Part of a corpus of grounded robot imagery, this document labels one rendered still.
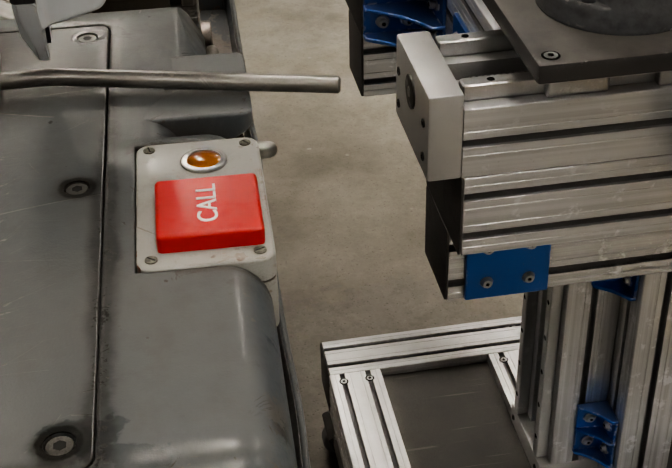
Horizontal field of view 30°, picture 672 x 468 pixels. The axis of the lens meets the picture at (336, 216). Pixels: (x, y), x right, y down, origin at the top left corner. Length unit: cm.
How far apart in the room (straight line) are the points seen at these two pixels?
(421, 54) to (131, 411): 67
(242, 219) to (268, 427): 15
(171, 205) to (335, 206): 228
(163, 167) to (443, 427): 138
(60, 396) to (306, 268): 219
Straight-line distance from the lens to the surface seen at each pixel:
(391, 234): 289
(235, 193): 72
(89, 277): 69
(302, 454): 151
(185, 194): 73
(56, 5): 83
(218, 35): 258
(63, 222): 74
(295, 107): 340
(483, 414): 213
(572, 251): 133
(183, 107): 84
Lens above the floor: 166
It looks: 34 degrees down
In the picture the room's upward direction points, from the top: 1 degrees counter-clockwise
